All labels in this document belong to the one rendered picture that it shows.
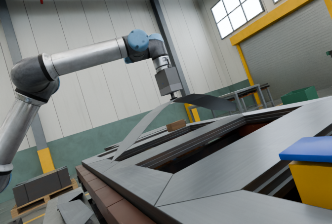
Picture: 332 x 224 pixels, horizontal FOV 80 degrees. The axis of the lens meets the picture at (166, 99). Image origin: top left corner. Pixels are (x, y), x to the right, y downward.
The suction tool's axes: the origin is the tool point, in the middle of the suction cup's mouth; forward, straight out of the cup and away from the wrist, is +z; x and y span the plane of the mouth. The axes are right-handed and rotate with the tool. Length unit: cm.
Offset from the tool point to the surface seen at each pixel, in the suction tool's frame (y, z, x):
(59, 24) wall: 702, -447, -138
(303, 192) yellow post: -57, 17, 31
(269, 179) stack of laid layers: -51, 17, 28
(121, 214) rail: -30, 18, 44
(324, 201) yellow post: -58, 17, 31
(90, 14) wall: 687, -487, -265
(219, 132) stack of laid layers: -10.9, 17.8, -8.8
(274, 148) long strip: -48, 16, 19
